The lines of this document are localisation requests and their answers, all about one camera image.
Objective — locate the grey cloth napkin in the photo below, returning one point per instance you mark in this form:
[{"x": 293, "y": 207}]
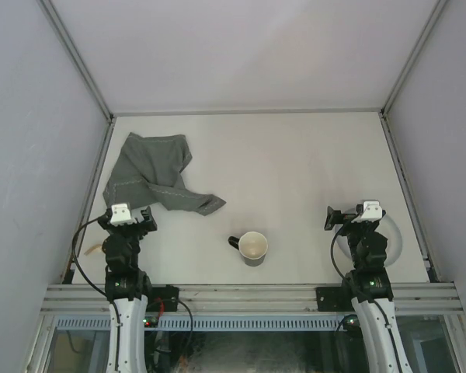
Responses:
[{"x": 149, "y": 171}]

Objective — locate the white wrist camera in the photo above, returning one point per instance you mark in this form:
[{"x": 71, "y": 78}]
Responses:
[
  {"x": 368, "y": 210},
  {"x": 120, "y": 214}
]

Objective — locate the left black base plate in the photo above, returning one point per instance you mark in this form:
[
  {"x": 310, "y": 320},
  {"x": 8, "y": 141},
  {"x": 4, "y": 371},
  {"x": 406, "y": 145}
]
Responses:
[{"x": 163, "y": 299}]

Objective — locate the blue slotted cable duct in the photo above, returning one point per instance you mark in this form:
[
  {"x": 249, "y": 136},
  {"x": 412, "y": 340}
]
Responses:
[{"x": 211, "y": 323}]

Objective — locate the white bowl plate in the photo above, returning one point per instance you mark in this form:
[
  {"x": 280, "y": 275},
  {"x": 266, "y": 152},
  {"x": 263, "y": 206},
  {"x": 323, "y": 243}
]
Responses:
[{"x": 389, "y": 229}]

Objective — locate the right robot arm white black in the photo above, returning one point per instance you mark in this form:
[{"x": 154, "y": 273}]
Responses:
[{"x": 367, "y": 285}]

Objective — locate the dark mug cream inside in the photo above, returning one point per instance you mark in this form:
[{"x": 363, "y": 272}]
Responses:
[{"x": 252, "y": 246}]

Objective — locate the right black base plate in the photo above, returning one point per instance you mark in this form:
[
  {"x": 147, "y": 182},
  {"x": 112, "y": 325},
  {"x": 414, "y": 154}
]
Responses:
[{"x": 333, "y": 299}]

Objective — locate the gold fork green handle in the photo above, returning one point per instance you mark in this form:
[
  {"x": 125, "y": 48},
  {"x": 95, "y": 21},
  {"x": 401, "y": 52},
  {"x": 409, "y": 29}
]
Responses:
[{"x": 96, "y": 249}]

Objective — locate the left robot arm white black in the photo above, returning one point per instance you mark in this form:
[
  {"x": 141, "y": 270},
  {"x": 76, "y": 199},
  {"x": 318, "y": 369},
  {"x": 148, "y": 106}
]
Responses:
[{"x": 127, "y": 287}]

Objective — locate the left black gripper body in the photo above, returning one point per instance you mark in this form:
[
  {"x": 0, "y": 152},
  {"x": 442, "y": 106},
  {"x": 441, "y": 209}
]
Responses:
[{"x": 134, "y": 230}]

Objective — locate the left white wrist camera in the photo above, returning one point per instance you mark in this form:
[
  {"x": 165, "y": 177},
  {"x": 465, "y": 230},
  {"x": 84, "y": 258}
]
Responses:
[{"x": 120, "y": 214}]

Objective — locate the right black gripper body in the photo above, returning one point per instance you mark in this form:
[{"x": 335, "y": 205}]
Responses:
[{"x": 355, "y": 230}]

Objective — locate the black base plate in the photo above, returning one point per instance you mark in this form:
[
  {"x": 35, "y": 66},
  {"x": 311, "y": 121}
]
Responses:
[
  {"x": 333, "y": 299},
  {"x": 163, "y": 299}
]

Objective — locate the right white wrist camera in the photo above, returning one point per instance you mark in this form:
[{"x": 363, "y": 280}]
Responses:
[{"x": 368, "y": 210}]

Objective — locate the aluminium front rail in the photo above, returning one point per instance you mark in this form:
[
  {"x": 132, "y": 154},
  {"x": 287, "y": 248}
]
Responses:
[{"x": 257, "y": 299}]

